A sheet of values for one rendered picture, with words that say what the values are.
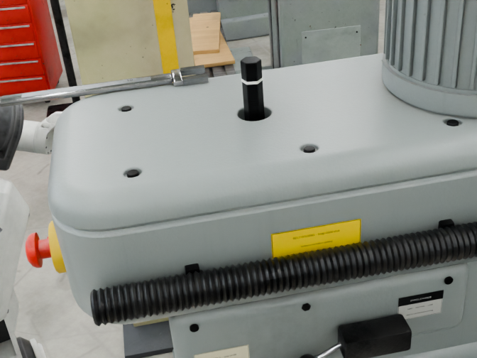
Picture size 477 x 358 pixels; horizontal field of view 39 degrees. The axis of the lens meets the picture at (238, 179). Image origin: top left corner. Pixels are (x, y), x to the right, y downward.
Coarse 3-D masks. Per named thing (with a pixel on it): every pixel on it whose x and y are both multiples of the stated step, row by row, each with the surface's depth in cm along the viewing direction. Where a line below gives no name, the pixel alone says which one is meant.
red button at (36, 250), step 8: (32, 240) 74; (40, 240) 76; (48, 240) 75; (32, 248) 74; (40, 248) 75; (48, 248) 75; (32, 256) 74; (40, 256) 75; (48, 256) 75; (32, 264) 75; (40, 264) 75
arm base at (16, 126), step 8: (16, 112) 111; (16, 120) 111; (16, 128) 111; (8, 136) 111; (16, 136) 111; (8, 144) 112; (16, 144) 112; (0, 152) 114; (8, 152) 112; (0, 160) 113; (8, 160) 113; (0, 168) 114; (8, 168) 114
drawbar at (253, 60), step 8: (248, 64) 68; (256, 64) 68; (248, 72) 69; (256, 72) 69; (248, 80) 69; (256, 80) 69; (248, 88) 70; (256, 88) 70; (248, 96) 70; (256, 96) 70; (248, 104) 71; (256, 104) 70; (248, 112) 71; (256, 112) 71; (248, 120) 72; (256, 120) 71
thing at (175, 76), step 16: (128, 80) 80; (144, 80) 80; (160, 80) 80; (176, 80) 79; (192, 80) 79; (208, 80) 80; (16, 96) 79; (32, 96) 78; (48, 96) 78; (64, 96) 79
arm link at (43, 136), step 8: (56, 112) 137; (48, 120) 136; (56, 120) 136; (40, 128) 136; (48, 128) 136; (40, 136) 136; (48, 136) 138; (40, 144) 136; (48, 144) 138; (40, 152) 138; (48, 152) 139
